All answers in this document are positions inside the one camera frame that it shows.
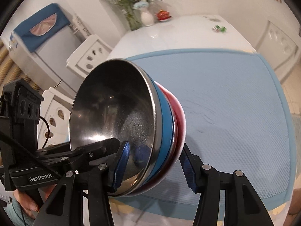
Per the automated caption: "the blue steel bowl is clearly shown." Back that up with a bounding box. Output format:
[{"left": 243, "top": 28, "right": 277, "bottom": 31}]
[{"left": 69, "top": 59, "right": 173, "bottom": 197}]

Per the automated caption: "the pink ceramic bowl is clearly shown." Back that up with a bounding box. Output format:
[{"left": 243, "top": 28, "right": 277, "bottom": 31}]
[{"left": 130, "top": 81, "right": 186, "bottom": 196}]

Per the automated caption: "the red steel bowl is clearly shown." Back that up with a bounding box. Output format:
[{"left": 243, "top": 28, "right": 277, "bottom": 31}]
[{"left": 128, "top": 83, "right": 178, "bottom": 196}]

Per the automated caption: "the person's left hand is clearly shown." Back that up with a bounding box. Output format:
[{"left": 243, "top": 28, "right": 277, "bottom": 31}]
[{"left": 13, "top": 185, "right": 56, "bottom": 219}]

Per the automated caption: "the white chair lower left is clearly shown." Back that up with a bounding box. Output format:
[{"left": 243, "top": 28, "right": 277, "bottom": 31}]
[{"left": 37, "top": 87, "right": 74, "bottom": 149}]

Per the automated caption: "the light blue quilted mat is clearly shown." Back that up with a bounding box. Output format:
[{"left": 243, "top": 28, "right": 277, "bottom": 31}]
[{"left": 130, "top": 49, "right": 296, "bottom": 225}]

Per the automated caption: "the white fridge blue cover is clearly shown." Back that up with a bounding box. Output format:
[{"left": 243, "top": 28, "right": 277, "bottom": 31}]
[{"left": 9, "top": 3, "right": 82, "bottom": 97}]

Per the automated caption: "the white ceramic vase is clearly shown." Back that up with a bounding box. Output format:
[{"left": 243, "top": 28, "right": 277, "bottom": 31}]
[{"left": 140, "top": 7, "right": 155, "bottom": 27}]

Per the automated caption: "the red lidded tea cup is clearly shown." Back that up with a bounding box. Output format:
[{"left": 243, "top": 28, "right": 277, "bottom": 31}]
[{"left": 156, "top": 9, "right": 171, "bottom": 22}]

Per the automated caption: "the white chair right side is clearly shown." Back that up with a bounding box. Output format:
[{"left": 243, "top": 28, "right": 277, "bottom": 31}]
[{"left": 255, "top": 16, "right": 300, "bottom": 83}]

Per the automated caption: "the green candy wrapper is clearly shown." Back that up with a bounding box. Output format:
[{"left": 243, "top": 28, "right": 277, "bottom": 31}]
[{"left": 212, "top": 25, "right": 227, "bottom": 33}]

